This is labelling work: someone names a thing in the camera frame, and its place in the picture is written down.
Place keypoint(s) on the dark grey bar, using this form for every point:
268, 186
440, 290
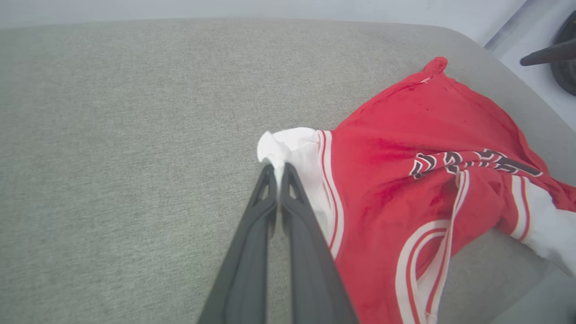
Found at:
549, 54

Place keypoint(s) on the grey fabric sofa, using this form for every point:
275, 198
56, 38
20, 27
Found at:
126, 148

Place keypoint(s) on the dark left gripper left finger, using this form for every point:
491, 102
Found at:
245, 261

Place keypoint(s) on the black round disc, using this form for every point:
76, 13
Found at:
568, 76

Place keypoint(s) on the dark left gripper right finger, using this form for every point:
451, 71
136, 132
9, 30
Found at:
310, 270

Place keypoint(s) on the red basketball jersey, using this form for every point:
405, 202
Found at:
387, 189

